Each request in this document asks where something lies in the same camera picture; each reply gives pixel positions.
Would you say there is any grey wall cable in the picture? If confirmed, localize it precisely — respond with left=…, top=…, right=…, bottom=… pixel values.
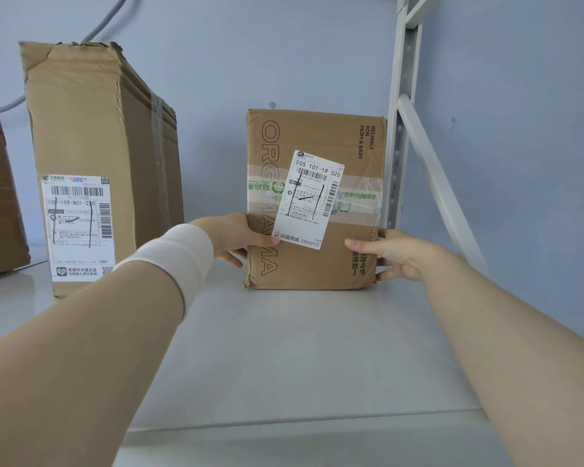
left=0, top=0, right=142, bottom=115

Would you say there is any person's right forearm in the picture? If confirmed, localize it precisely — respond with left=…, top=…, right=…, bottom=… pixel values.
left=420, top=257, right=584, bottom=467

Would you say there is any white wristband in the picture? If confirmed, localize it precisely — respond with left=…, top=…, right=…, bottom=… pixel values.
left=112, top=223, right=215, bottom=322

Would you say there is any person's right hand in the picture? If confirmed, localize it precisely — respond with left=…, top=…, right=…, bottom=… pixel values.
left=344, top=228, right=448, bottom=283

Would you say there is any tall EMS cardboard box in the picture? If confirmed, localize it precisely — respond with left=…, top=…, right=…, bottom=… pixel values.
left=19, top=41, right=185, bottom=300

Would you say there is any person's left hand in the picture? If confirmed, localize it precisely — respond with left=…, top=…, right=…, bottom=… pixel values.
left=189, top=212, right=281, bottom=268

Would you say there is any person's left forearm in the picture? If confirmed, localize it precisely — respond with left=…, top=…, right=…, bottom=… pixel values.
left=0, top=259, right=186, bottom=467

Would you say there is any Orgamama cardboard box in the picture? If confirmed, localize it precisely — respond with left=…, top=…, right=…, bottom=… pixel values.
left=243, top=109, right=388, bottom=291

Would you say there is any white metal shelf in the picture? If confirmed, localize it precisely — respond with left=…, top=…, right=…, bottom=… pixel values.
left=0, top=0, right=584, bottom=467

